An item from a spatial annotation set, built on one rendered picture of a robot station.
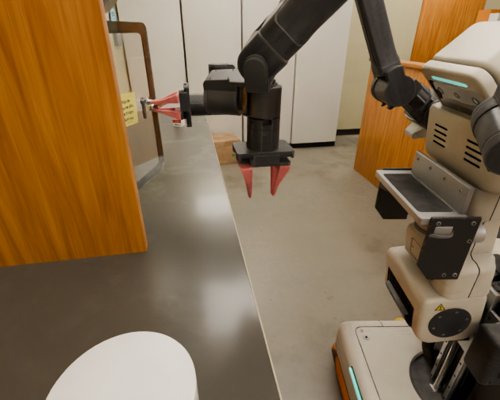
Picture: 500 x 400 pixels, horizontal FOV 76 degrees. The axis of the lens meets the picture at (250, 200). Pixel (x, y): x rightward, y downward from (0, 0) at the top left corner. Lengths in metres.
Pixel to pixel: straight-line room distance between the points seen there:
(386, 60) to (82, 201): 0.77
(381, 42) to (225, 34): 3.00
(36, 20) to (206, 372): 0.58
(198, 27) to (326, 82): 1.58
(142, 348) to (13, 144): 0.45
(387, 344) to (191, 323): 1.03
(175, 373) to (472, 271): 0.71
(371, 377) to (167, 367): 1.09
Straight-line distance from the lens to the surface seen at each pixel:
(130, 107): 0.86
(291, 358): 1.69
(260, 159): 0.55
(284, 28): 0.47
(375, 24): 0.91
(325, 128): 4.29
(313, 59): 4.06
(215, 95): 0.55
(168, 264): 0.70
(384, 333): 1.51
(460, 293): 0.92
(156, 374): 0.35
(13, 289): 0.77
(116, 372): 0.36
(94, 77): 0.62
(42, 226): 0.76
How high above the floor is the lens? 1.37
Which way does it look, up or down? 28 degrees down
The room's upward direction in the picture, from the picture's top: straight up
